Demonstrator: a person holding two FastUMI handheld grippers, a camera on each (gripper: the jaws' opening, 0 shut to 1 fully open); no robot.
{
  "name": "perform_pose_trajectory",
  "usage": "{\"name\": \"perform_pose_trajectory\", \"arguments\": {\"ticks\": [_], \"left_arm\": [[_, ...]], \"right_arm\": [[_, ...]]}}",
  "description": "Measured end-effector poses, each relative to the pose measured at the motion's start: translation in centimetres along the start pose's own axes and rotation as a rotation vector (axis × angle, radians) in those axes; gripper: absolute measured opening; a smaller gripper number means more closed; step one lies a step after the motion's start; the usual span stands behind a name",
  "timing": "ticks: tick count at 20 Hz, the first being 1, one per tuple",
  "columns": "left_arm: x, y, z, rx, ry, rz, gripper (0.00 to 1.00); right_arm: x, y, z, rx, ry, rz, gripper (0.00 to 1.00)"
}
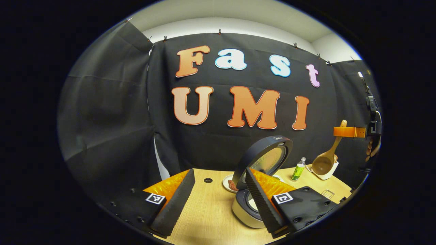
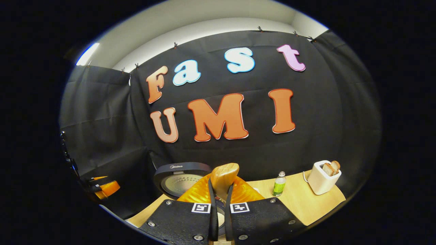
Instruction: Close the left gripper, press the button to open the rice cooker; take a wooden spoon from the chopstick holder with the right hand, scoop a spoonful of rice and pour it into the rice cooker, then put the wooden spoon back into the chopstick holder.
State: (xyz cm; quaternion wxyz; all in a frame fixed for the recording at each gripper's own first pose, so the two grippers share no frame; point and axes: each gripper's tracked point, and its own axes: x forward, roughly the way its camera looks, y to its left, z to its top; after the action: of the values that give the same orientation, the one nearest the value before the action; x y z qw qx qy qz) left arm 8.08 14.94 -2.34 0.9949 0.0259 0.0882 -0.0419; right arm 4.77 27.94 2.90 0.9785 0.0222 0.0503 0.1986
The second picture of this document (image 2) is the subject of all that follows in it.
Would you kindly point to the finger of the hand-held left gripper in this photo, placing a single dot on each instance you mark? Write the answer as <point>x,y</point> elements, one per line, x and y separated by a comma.
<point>107,189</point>
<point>98,179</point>

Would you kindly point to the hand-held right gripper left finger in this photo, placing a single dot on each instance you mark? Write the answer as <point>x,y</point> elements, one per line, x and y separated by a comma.
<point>213,224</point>

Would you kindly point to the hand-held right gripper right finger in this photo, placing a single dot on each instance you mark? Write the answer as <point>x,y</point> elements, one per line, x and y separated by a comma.
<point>229,224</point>

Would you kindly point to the wooden spoon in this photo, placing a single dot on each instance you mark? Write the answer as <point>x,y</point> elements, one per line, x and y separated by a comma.
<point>224,177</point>

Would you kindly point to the dark grey rice cooker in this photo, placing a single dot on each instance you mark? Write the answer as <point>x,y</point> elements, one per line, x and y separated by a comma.
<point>180,168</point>

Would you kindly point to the green drink bottle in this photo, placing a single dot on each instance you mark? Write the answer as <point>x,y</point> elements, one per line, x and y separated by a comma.
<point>279,187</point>

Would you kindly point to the white toaster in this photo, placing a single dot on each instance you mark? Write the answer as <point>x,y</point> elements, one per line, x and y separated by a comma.
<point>318,183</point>

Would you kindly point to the toasted bread slice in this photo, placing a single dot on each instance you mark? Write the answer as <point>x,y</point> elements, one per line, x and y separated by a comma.
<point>336,165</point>
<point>328,169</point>

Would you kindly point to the black backdrop cloth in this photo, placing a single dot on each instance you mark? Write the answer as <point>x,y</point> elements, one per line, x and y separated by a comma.
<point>323,119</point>

